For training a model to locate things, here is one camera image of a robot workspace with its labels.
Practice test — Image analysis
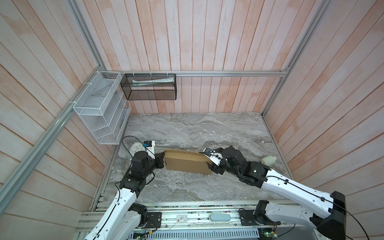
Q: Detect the brown cardboard box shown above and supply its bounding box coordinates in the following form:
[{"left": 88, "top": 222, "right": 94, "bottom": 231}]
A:
[{"left": 164, "top": 150, "right": 212, "bottom": 175}]

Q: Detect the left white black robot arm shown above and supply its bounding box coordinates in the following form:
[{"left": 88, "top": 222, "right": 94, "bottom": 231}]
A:
[{"left": 85, "top": 151, "right": 165, "bottom": 240}]

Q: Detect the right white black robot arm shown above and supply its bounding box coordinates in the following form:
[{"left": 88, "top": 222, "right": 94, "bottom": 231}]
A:
[{"left": 203, "top": 146, "right": 347, "bottom": 240}]

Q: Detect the small white label box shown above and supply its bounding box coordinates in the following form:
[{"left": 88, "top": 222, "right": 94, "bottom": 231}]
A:
[{"left": 176, "top": 215, "right": 188, "bottom": 223}]

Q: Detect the paper sheet in black basket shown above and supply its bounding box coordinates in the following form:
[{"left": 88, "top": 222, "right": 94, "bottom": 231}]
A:
[{"left": 132, "top": 77, "right": 175, "bottom": 87}]

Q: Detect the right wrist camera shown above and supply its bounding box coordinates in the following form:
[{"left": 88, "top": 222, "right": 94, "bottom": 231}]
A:
[{"left": 203, "top": 148, "right": 223, "bottom": 166}]

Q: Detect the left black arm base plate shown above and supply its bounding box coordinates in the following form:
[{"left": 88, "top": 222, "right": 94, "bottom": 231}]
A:
[{"left": 138, "top": 212, "right": 162, "bottom": 229}]

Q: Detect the aluminium mounting rail frame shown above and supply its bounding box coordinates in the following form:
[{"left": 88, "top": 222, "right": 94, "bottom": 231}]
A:
[{"left": 74, "top": 200, "right": 326, "bottom": 240}]

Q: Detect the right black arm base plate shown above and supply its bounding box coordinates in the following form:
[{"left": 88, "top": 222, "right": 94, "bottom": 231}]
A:
[{"left": 238, "top": 208, "right": 281, "bottom": 226}]

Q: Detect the grey oval device on rail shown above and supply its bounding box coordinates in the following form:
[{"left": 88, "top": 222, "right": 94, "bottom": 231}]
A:
[{"left": 209, "top": 213, "right": 232, "bottom": 222}]

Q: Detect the black wire mesh basket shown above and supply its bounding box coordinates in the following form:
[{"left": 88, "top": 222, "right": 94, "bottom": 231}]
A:
[{"left": 120, "top": 73, "right": 178, "bottom": 101}]

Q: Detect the white wire mesh shelf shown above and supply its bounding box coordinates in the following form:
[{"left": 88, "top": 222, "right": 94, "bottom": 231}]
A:
[{"left": 74, "top": 71, "right": 132, "bottom": 145}]

